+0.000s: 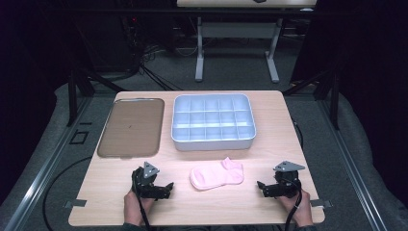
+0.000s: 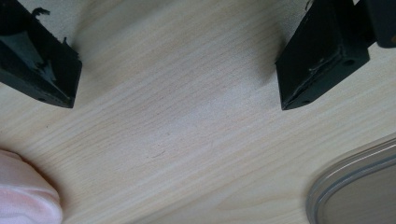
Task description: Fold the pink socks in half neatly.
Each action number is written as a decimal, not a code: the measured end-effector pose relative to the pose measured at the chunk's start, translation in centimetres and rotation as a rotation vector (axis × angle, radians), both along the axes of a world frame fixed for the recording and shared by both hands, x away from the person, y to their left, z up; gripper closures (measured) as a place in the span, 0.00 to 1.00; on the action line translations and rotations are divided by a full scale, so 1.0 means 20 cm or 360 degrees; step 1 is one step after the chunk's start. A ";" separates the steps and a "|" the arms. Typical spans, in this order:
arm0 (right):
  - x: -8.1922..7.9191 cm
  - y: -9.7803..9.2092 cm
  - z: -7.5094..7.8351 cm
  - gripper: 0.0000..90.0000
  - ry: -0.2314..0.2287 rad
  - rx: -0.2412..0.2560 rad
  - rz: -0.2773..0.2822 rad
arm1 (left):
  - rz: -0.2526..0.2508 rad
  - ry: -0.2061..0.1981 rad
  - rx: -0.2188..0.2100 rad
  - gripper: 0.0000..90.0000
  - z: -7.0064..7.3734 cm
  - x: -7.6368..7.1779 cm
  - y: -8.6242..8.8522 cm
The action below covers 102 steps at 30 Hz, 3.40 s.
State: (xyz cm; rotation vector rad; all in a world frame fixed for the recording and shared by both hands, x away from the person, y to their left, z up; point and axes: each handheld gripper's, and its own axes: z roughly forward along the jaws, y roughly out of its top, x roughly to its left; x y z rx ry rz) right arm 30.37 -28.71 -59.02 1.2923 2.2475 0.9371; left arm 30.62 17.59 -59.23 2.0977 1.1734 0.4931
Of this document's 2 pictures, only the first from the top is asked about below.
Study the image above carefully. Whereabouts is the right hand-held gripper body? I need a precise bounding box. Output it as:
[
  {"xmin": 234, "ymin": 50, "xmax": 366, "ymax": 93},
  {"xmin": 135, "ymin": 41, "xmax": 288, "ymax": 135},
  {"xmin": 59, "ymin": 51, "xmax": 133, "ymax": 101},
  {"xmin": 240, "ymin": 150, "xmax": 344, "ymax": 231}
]
[{"xmin": 272, "ymin": 160, "xmax": 306, "ymax": 198}]

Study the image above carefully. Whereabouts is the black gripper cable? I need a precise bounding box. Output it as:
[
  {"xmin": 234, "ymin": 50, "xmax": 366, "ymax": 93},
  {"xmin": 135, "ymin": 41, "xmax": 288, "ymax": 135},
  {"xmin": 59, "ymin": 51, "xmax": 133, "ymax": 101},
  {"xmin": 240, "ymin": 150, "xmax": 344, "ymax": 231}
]
[
  {"xmin": 131, "ymin": 172, "xmax": 153, "ymax": 231},
  {"xmin": 283, "ymin": 177, "xmax": 303, "ymax": 231}
]

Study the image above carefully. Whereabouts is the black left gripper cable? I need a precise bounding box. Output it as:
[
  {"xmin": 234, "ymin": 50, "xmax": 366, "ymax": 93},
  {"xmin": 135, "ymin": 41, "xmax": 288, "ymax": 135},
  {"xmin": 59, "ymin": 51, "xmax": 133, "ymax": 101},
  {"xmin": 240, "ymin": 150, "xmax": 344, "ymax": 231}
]
[{"xmin": 131, "ymin": 172, "xmax": 153, "ymax": 231}]

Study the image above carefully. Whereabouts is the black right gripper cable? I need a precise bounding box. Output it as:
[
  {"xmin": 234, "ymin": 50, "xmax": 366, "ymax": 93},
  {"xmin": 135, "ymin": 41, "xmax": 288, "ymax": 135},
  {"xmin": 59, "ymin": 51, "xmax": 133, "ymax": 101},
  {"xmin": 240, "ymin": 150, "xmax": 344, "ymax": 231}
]
[{"xmin": 283, "ymin": 177, "xmax": 303, "ymax": 231}]

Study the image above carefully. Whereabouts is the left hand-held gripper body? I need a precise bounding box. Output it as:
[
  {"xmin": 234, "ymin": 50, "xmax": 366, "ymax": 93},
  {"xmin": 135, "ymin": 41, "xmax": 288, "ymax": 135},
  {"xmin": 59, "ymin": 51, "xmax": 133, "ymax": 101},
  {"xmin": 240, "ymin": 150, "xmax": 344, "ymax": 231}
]
[{"xmin": 131, "ymin": 161, "xmax": 162, "ymax": 200}]

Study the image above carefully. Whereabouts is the black floor cable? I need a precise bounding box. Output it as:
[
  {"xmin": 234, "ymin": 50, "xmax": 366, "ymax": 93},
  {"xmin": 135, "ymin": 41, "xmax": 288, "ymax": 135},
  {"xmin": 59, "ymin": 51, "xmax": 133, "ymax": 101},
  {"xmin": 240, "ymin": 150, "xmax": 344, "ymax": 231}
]
[{"xmin": 41, "ymin": 155, "xmax": 94, "ymax": 231}]

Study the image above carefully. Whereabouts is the aluminium floor rail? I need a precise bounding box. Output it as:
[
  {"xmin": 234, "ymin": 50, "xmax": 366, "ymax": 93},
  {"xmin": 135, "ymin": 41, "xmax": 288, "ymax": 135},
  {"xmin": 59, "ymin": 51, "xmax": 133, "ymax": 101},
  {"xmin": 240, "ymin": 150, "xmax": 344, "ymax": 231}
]
[
  {"xmin": 317, "ymin": 97, "xmax": 390, "ymax": 231},
  {"xmin": 2, "ymin": 95, "xmax": 94, "ymax": 231}
]

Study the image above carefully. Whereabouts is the thin black cable beside table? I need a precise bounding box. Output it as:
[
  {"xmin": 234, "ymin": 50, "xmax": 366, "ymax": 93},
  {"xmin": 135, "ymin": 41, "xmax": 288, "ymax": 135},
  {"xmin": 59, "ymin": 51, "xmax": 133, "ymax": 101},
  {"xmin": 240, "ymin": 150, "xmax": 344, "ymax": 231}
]
[{"xmin": 291, "ymin": 118, "xmax": 305, "ymax": 150}]

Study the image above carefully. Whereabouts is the brown plastic tray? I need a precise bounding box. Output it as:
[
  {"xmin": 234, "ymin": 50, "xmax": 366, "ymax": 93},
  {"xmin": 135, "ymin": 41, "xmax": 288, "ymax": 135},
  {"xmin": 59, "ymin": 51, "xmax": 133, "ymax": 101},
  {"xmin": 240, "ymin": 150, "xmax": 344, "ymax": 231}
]
[{"xmin": 96, "ymin": 97, "xmax": 166, "ymax": 160}]

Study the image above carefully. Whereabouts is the pink sock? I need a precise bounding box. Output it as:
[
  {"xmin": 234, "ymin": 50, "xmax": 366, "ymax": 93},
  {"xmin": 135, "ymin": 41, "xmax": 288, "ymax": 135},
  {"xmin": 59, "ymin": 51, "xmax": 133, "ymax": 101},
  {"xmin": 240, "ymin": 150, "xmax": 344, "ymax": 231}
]
[{"xmin": 189, "ymin": 156, "xmax": 245, "ymax": 192}]

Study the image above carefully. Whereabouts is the bundle of background cables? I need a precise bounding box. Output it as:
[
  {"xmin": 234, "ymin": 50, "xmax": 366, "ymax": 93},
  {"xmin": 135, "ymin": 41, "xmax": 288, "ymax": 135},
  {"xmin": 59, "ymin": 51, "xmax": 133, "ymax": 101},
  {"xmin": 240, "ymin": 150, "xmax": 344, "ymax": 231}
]
[{"xmin": 136, "ymin": 42, "xmax": 186, "ymax": 91}]

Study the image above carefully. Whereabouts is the grey metal table bracket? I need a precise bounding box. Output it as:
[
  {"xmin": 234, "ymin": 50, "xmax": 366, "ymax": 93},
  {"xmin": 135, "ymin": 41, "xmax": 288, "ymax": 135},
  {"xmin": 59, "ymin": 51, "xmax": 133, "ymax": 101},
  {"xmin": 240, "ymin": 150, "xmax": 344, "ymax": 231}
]
[
  {"xmin": 310, "ymin": 198, "xmax": 334, "ymax": 209},
  {"xmin": 63, "ymin": 198, "xmax": 88, "ymax": 210}
]

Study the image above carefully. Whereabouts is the black metal stand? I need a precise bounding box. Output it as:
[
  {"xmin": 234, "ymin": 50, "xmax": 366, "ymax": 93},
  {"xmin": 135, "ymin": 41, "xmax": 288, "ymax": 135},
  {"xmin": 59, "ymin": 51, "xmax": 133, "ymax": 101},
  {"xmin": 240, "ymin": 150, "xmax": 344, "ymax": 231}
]
[
  {"xmin": 283, "ymin": 64, "xmax": 342, "ymax": 131},
  {"xmin": 66, "ymin": 66, "xmax": 127, "ymax": 127}
]

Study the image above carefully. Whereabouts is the grey divided storage box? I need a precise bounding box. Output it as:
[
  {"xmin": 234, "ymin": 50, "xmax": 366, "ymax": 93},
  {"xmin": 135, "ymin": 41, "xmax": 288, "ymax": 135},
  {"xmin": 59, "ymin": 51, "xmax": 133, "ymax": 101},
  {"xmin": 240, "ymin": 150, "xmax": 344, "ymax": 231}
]
[{"xmin": 170, "ymin": 92, "xmax": 258, "ymax": 152}]

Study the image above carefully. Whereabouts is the desk with white legs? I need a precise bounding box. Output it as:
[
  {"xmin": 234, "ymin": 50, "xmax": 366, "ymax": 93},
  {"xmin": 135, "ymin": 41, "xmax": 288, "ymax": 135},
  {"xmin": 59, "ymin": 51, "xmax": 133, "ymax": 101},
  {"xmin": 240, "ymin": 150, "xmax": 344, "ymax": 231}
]
[{"xmin": 176, "ymin": 0, "xmax": 319, "ymax": 84}]

